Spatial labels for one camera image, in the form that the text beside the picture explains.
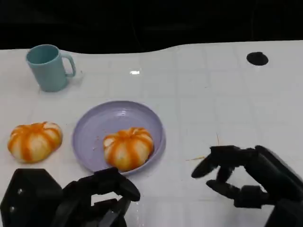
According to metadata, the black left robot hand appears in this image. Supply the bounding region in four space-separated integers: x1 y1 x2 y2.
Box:
51 167 141 227

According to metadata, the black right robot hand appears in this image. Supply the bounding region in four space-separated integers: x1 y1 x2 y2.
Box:
191 145 303 227

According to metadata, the orange and white bread roll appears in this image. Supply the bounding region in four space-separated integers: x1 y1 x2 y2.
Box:
103 127 155 173
7 121 63 164

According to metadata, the thin orange sliver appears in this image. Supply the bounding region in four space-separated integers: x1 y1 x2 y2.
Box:
186 155 206 162

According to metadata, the lilac plate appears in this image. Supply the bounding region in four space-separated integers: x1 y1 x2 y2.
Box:
71 100 166 176

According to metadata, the black table grommet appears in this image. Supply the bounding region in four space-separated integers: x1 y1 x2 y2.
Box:
246 51 269 66

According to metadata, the pale green mug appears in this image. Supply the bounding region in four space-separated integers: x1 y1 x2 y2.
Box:
25 44 77 93

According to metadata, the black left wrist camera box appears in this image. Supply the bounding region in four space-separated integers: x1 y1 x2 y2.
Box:
0 168 64 227

